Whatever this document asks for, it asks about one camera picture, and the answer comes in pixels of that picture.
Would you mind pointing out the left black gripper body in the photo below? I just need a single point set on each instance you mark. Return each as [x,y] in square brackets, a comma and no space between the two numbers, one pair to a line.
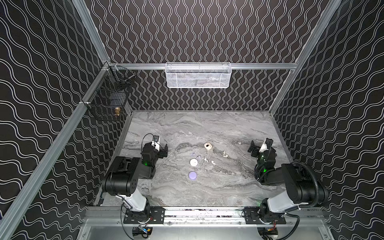
[160,150]

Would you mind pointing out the beige earbud charging case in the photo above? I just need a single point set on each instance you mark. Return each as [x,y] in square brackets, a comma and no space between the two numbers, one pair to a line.
[208,146]

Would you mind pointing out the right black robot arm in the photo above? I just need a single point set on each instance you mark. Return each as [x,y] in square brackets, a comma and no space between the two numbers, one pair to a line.
[303,188]

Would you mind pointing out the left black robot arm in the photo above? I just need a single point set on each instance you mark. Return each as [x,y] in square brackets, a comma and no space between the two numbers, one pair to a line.
[122,178]

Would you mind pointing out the white round disc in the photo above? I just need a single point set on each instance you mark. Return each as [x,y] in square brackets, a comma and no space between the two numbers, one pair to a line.
[194,162]

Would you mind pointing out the purple round disc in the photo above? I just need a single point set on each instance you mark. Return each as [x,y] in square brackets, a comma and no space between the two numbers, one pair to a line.
[193,175]

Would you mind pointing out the clear plastic earbud tray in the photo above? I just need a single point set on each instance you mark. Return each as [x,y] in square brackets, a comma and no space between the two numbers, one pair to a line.
[205,156]

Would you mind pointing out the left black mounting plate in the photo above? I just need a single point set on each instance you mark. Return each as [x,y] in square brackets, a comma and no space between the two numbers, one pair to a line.
[153,215]

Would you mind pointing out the black mounting plate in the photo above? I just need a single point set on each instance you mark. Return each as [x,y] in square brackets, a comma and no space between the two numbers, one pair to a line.
[255,216]
[153,215]

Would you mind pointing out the brass fitting in basket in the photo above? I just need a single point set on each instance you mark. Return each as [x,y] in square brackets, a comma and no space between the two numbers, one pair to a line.
[117,111]

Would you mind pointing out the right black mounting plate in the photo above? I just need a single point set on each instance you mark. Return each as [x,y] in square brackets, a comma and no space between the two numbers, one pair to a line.
[255,216]

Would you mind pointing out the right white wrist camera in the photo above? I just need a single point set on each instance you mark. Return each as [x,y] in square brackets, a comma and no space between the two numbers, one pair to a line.
[263,147]

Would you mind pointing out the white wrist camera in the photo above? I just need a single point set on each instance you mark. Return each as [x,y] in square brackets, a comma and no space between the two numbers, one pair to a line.
[156,139]
[263,147]

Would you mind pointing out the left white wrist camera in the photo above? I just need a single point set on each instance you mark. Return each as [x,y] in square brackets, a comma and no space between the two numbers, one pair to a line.
[156,139]

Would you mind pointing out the black wire wall basket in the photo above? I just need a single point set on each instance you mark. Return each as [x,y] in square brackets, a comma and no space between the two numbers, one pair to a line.
[113,91]

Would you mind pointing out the white mesh wall basket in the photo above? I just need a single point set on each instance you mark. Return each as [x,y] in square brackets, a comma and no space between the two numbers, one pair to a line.
[195,75]

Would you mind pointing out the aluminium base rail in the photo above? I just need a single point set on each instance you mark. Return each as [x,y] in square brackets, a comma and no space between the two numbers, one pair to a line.
[202,223]

